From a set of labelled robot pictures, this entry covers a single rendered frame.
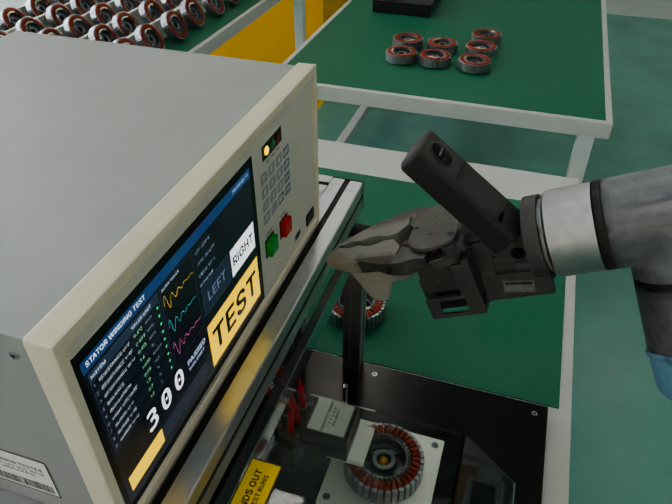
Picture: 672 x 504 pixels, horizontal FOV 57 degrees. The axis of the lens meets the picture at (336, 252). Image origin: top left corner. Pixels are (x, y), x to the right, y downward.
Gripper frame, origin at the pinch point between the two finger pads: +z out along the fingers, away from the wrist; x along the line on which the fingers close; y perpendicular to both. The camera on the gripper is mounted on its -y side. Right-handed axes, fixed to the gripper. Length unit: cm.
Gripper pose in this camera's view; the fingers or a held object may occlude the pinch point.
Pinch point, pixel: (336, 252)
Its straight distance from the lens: 62.1
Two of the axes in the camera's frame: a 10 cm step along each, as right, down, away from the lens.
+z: -8.6, 1.6, 4.8
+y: 4.0, 7.9, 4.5
